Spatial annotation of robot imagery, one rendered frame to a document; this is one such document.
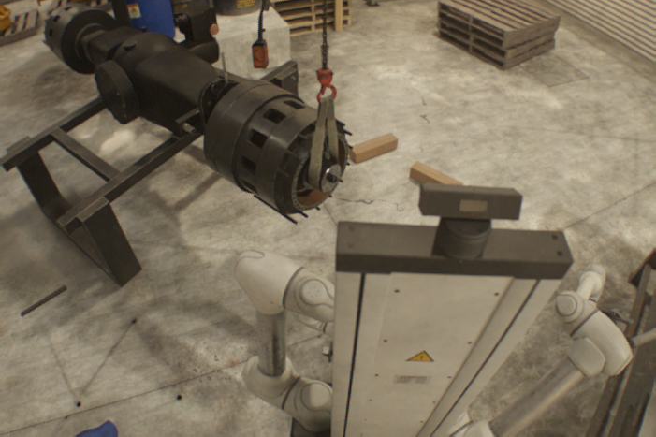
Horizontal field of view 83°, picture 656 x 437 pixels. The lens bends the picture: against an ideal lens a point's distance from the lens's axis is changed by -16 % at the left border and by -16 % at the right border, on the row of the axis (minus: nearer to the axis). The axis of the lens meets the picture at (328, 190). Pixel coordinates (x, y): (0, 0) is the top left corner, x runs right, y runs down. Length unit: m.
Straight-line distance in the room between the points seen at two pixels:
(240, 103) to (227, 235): 1.15
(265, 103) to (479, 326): 1.58
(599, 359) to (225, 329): 1.91
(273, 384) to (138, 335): 1.26
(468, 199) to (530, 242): 0.14
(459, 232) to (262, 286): 0.77
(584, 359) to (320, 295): 0.88
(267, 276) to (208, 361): 1.37
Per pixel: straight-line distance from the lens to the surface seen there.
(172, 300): 2.78
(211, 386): 2.47
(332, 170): 2.03
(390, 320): 0.74
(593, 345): 1.54
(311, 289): 1.15
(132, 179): 2.68
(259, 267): 1.24
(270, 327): 1.40
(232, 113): 2.11
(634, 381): 2.66
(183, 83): 2.57
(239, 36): 4.53
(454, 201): 0.55
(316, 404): 1.63
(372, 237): 0.60
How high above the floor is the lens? 2.24
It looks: 44 degrees down
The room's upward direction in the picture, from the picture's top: straight up
